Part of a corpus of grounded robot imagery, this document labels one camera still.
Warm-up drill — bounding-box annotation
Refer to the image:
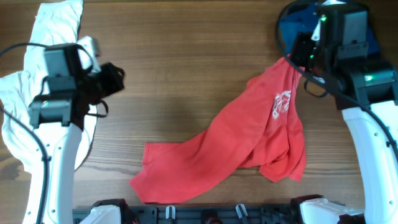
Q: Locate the red printed t-shirt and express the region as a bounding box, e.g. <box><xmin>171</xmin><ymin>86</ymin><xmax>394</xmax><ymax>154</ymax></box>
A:
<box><xmin>130</xmin><ymin>58</ymin><xmax>306</xmax><ymax>203</ymax></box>

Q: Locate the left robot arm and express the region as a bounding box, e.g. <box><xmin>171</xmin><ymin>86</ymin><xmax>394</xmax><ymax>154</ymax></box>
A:
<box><xmin>23</xmin><ymin>44</ymin><xmax>124</xmax><ymax>223</ymax></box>

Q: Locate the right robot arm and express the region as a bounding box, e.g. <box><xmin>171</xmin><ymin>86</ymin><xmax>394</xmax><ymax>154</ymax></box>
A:
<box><xmin>290</xmin><ymin>1</ymin><xmax>397</xmax><ymax>223</ymax></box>

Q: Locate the folded blue garment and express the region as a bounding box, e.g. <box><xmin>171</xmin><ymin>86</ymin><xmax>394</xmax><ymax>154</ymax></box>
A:
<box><xmin>280</xmin><ymin>3</ymin><xmax>381</xmax><ymax>55</ymax></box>

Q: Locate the white t-shirt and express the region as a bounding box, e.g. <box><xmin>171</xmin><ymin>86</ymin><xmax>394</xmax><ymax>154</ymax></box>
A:
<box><xmin>1</xmin><ymin>1</ymin><xmax>83</xmax><ymax>172</ymax></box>

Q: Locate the right black cable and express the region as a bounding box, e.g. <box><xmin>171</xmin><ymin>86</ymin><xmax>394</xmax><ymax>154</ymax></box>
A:
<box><xmin>275</xmin><ymin>0</ymin><xmax>398</xmax><ymax>162</ymax></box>

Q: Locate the black cable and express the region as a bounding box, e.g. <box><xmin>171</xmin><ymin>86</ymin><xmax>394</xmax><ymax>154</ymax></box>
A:
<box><xmin>275</xmin><ymin>0</ymin><xmax>398</xmax><ymax>162</ymax></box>
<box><xmin>0</xmin><ymin>42</ymin><xmax>94</xmax><ymax>224</ymax></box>

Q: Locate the left black cable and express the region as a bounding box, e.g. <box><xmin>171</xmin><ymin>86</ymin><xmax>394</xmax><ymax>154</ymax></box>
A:
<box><xmin>0</xmin><ymin>42</ymin><xmax>94</xmax><ymax>224</ymax></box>

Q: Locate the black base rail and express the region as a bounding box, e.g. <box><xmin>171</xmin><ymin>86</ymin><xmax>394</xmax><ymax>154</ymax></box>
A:
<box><xmin>72</xmin><ymin>198</ymin><xmax>364</xmax><ymax>224</ymax></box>

